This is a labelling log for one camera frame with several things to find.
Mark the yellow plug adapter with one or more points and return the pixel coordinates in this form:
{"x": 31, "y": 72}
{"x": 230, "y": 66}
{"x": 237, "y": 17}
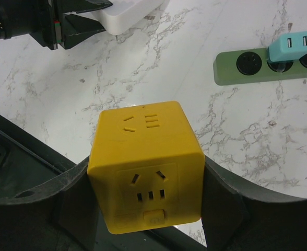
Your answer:
{"x": 146, "y": 168}

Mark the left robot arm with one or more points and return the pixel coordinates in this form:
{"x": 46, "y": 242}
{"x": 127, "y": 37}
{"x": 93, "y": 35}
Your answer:
{"x": 16, "y": 18}

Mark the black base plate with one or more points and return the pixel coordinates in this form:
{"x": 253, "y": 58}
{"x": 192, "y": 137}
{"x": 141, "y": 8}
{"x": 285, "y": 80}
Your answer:
{"x": 26, "y": 162}

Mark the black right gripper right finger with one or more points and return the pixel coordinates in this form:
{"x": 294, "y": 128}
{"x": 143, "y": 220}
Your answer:
{"x": 240, "y": 215}

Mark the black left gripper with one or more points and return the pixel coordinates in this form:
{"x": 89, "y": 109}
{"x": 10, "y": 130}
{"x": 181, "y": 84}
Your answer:
{"x": 47, "y": 18}

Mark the teal USB plug adapter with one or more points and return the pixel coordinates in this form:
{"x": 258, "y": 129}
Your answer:
{"x": 285, "y": 50}

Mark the green power strip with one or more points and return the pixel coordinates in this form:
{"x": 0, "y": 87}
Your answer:
{"x": 252, "y": 66}

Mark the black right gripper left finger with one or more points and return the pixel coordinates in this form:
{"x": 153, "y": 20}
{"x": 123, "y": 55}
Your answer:
{"x": 60, "y": 214}

